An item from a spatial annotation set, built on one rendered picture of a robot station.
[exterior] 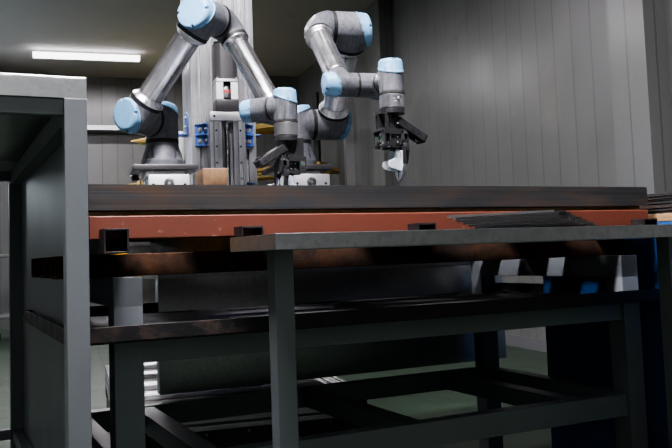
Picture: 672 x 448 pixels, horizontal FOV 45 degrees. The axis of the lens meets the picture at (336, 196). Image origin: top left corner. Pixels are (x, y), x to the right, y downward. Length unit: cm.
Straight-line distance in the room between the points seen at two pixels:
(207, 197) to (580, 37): 390
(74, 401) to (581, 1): 442
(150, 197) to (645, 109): 331
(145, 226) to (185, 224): 9
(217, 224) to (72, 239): 38
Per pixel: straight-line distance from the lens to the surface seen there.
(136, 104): 284
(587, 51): 534
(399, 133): 242
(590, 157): 526
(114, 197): 176
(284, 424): 167
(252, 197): 184
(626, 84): 477
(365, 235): 159
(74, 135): 158
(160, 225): 178
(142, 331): 172
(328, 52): 264
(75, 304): 156
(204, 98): 319
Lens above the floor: 71
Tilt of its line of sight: 4 degrees up
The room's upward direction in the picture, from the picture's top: 2 degrees counter-clockwise
